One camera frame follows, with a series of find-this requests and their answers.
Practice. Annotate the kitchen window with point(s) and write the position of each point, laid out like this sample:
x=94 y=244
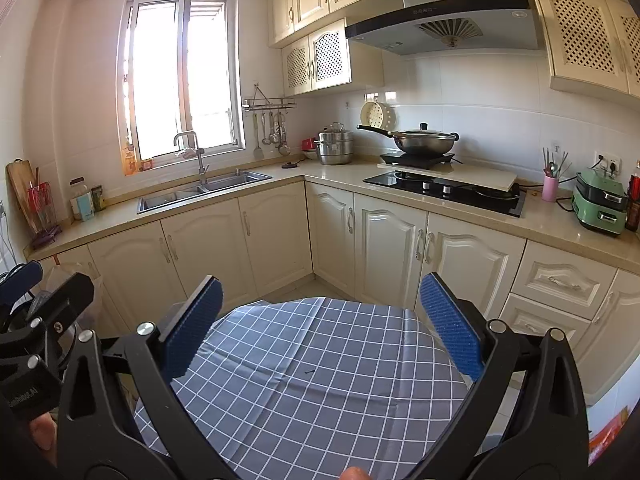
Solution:
x=160 y=80

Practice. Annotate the black sink stopper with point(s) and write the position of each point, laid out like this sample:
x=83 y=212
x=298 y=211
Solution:
x=290 y=165

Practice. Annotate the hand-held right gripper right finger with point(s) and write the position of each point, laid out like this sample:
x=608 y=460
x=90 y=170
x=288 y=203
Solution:
x=450 y=330

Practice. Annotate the steel steamer pot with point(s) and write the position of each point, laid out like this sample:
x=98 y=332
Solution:
x=334 y=147

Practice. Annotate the blue-grey checked tablecloth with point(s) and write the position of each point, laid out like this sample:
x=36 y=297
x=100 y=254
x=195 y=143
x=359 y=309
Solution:
x=320 y=375

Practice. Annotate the chopsticks and spoons bundle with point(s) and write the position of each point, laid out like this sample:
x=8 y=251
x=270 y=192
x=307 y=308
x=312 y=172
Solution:
x=551 y=166

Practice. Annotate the white bowl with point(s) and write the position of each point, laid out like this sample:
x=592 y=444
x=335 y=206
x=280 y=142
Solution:
x=310 y=155

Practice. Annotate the steel sink faucet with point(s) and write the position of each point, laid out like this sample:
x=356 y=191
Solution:
x=192 y=152

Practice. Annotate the dark red sauce bottle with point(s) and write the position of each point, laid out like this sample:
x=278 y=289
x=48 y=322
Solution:
x=634 y=200

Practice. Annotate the steel double sink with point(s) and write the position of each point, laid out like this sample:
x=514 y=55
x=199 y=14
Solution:
x=210 y=188

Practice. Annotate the white wall socket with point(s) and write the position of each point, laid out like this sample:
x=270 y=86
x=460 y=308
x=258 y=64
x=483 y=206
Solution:
x=607 y=162

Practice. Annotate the orange red printed packet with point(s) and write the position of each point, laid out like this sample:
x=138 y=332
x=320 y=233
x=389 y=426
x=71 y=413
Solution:
x=607 y=432

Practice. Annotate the black glass gas hob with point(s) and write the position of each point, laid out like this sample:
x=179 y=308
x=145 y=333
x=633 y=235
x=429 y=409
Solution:
x=450 y=193

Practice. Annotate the black glass range hood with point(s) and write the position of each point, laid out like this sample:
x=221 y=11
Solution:
x=445 y=25

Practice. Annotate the cream plastic colander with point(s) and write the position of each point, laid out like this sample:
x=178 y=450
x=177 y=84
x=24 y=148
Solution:
x=377 y=115

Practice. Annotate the wooden cutting board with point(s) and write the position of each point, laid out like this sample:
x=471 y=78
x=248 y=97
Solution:
x=20 y=185

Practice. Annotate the small lattice door cabinet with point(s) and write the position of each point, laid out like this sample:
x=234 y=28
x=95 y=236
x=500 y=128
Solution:
x=315 y=57

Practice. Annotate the pink utensil holder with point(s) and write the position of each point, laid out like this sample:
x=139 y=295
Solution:
x=550 y=189

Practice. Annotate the green countertop appliance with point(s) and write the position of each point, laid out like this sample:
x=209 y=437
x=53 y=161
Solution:
x=600 y=205

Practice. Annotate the hanging white spatula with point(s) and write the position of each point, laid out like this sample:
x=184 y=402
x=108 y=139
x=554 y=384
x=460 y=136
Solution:
x=257 y=147

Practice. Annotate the large lattice door cabinet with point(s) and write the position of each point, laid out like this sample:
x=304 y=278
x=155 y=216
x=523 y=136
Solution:
x=585 y=35

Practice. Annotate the dark glass jar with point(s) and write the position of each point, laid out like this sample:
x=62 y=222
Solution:
x=97 y=198

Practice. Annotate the person's left hand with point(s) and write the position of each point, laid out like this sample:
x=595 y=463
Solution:
x=42 y=432

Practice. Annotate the hanging steel ladle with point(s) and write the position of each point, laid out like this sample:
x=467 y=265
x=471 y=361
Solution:
x=272 y=132

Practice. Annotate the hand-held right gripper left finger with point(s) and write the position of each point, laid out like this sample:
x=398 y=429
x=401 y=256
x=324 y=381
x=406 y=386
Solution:
x=192 y=325

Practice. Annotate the red utensil rack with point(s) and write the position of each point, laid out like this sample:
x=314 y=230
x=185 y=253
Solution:
x=42 y=205

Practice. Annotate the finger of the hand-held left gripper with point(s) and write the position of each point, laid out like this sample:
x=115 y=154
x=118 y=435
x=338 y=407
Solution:
x=65 y=300
x=20 y=280

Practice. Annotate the steel wall utensil rack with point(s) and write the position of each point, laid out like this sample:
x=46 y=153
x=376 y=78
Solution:
x=270 y=106

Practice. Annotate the small orange box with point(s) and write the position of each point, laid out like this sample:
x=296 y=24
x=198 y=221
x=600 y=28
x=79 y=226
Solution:
x=145 y=163

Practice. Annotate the steel wok with lid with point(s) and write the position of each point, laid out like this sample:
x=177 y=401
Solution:
x=422 y=143

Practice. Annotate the beige kitchen countertop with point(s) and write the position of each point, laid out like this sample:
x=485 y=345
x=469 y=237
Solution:
x=540 y=222

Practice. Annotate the hanging steel skimmer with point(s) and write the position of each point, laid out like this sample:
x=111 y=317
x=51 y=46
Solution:
x=284 y=146

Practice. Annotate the person's right hand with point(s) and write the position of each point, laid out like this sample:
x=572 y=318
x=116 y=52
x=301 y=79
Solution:
x=355 y=474

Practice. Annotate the glass jar with blue label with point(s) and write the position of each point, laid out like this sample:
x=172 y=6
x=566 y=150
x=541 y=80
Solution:
x=80 y=202

